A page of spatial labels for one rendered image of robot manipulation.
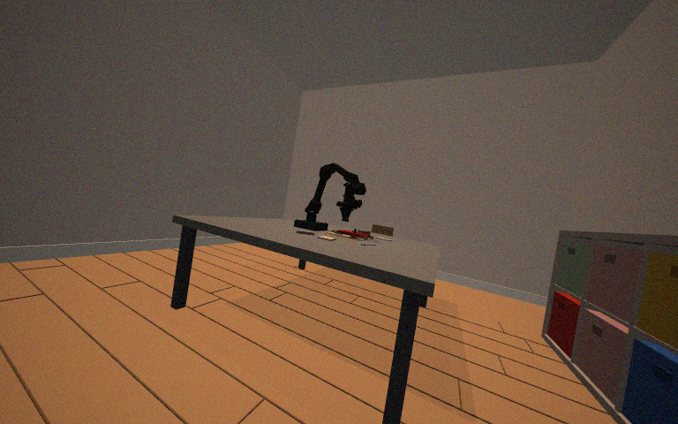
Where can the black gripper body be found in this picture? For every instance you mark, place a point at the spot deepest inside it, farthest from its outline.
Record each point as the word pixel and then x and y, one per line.
pixel 346 202

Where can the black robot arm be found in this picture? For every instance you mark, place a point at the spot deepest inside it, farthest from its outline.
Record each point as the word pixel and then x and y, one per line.
pixel 353 187

